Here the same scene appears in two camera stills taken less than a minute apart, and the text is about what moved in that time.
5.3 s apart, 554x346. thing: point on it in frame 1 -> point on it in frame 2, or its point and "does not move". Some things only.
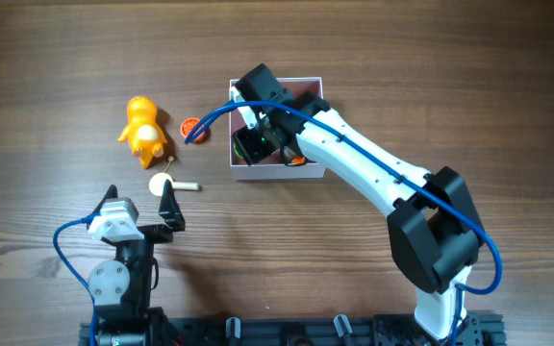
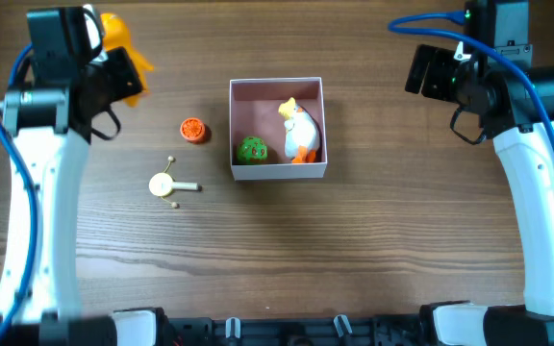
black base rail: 475,328 does not move
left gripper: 149,231 -> 126,73
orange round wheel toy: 187,126 does not move
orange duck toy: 143,135 -> 115,36
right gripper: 250,147 -> 421,72
